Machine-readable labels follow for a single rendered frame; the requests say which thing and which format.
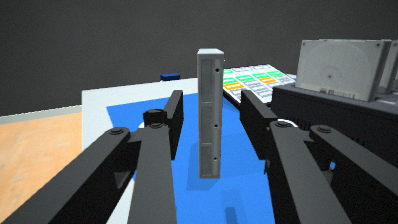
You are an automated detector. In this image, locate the black drive dock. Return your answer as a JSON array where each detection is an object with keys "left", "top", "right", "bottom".
[{"left": 270, "top": 82, "right": 398, "bottom": 169}]

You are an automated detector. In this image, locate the black-framed status screen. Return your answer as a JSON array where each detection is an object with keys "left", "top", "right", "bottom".
[{"left": 223, "top": 64, "right": 295, "bottom": 111}]

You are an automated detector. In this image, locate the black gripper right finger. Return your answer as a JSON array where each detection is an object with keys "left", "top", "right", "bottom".
[{"left": 239, "top": 90, "right": 398, "bottom": 224}]

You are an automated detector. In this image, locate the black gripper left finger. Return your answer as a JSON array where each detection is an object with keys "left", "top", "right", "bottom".
[{"left": 0, "top": 90, "right": 184, "bottom": 224}]

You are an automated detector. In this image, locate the blue mat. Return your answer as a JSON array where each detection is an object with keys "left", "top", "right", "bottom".
[{"left": 107, "top": 93, "right": 275, "bottom": 224}]

